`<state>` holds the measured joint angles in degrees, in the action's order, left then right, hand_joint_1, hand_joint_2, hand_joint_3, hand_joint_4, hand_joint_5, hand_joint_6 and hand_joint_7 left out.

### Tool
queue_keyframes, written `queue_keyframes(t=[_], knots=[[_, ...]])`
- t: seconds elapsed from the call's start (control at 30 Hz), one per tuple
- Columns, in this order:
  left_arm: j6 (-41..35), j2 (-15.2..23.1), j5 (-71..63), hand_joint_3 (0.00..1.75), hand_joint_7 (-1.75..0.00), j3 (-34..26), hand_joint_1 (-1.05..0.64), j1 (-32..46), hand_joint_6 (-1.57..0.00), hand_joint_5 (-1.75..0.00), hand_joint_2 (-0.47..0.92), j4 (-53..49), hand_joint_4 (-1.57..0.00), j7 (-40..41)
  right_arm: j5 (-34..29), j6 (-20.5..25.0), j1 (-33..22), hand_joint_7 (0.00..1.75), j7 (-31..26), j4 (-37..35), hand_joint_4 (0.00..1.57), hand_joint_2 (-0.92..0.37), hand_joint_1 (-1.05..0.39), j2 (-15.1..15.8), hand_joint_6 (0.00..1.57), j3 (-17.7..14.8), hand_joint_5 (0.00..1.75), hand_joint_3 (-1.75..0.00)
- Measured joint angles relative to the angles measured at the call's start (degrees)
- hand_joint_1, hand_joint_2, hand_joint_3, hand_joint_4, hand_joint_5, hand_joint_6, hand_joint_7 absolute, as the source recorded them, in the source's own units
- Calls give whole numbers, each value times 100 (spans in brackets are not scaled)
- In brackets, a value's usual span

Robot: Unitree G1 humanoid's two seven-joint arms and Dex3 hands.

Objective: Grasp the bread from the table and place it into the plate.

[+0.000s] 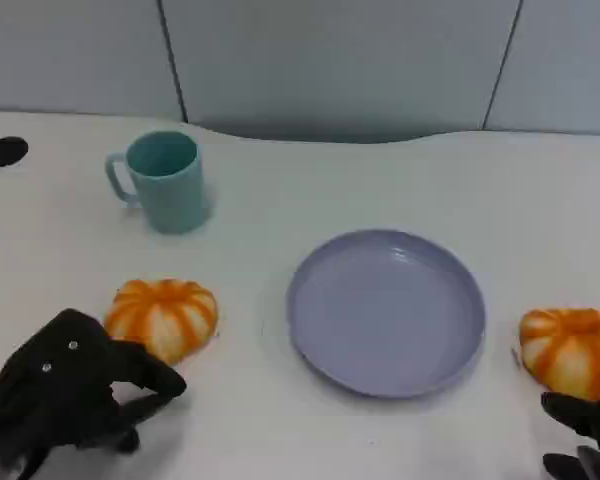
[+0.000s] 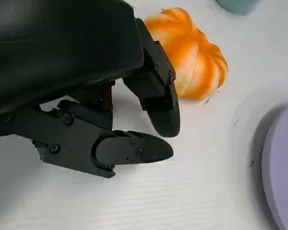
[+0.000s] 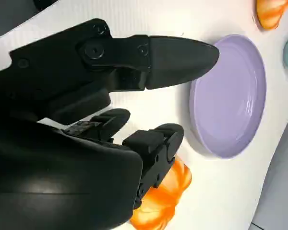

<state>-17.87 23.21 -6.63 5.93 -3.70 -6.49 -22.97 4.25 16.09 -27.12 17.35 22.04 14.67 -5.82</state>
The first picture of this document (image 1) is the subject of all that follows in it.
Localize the pale green mug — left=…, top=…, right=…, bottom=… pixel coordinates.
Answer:
left=104, top=130, right=212, bottom=235

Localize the lilac plate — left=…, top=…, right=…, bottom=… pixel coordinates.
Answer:
left=285, top=228, right=487, bottom=400

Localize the black table cable grommet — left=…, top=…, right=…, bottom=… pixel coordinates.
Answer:
left=0, top=135, right=30, bottom=169

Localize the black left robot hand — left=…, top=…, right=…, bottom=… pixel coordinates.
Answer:
left=0, top=308, right=188, bottom=480

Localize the orange white toy bread roll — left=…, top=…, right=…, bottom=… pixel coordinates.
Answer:
left=103, top=278, right=220, bottom=366
left=518, top=307, right=600, bottom=403

